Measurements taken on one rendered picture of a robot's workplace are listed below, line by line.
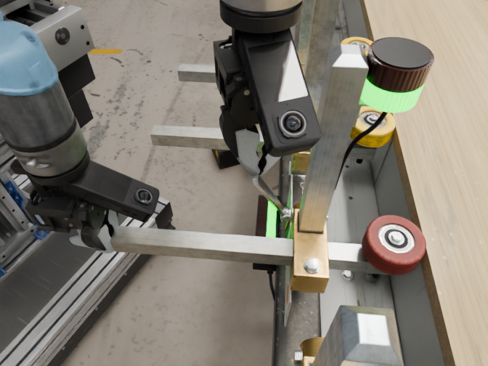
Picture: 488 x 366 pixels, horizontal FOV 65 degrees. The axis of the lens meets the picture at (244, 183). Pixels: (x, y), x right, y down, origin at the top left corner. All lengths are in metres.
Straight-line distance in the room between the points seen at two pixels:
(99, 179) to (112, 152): 1.51
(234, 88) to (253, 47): 0.04
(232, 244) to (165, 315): 0.93
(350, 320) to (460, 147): 0.53
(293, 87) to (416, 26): 0.76
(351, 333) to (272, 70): 0.21
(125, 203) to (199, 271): 1.05
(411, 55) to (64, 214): 0.44
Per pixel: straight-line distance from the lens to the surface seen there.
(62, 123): 0.45
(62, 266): 1.43
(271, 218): 0.80
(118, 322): 1.51
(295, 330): 0.70
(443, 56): 0.98
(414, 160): 0.69
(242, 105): 0.38
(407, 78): 0.39
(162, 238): 0.60
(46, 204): 0.55
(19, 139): 0.45
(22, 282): 1.46
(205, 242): 0.58
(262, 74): 0.34
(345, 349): 0.26
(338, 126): 0.43
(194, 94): 2.29
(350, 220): 0.93
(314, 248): 0.57
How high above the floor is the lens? 1.35
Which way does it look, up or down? 50 degrees down
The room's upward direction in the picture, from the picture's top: straight up
